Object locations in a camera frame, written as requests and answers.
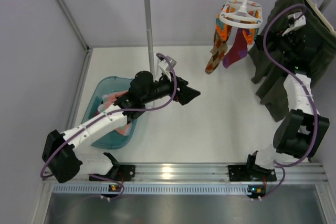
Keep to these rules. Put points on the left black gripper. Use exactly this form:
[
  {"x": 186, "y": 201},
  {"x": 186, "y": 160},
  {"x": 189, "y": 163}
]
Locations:
[{"x": 179, "y": 90}]

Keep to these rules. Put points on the argyle brown orange sock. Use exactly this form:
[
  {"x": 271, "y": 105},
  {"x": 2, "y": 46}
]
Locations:
[{"x": 219, "y": 49}]

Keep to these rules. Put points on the maroon purple sock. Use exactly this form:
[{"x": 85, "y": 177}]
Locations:
[
  {"x": 238, "y": 50},
  {"x": 109, "y": 99}
]

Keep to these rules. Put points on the pink patterned sock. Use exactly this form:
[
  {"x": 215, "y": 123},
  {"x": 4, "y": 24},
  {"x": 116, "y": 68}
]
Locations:
[{"x": 124, "y": 130}]

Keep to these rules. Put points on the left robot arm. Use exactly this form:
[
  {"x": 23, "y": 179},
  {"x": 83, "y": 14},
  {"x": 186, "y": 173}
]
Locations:
[{"x": 64, "y": 152}]

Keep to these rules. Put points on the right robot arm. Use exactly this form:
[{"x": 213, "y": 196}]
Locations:
[{"x": 300, "y": 133}]

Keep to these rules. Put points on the white round clip hanger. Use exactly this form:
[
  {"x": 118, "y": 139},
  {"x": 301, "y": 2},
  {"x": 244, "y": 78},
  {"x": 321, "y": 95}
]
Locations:
[{"x": 243, "y": 14}]

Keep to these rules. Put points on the white clothes hanger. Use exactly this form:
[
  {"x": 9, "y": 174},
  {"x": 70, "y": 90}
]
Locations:
[{"x": 318, "y": 14}]

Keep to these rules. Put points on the dark green shorts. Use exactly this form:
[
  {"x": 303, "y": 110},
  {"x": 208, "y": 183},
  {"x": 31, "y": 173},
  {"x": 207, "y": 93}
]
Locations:
[{"x": 313, "y": 44}]

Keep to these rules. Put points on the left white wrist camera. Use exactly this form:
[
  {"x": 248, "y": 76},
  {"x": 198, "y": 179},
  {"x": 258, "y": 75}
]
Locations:
[{"x": 165, "y": 65}]

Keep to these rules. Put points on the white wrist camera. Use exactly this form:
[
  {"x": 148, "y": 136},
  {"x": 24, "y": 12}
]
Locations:
[
  {"x": 165, "y": 65},
  {"x": 296, "y": 21}
]

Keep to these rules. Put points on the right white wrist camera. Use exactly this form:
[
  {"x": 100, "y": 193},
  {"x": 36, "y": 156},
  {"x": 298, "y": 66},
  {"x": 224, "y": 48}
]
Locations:
[{"x": 296, "y": 21}]

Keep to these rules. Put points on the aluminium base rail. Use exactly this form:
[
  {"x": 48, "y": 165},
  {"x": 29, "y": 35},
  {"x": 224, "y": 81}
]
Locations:
[{"x": 304, "y": 173}]

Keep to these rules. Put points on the grey slotted cable duct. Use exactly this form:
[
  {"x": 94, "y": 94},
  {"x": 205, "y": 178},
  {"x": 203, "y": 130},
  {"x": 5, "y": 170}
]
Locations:
[{"x": 158, "y": 189}]

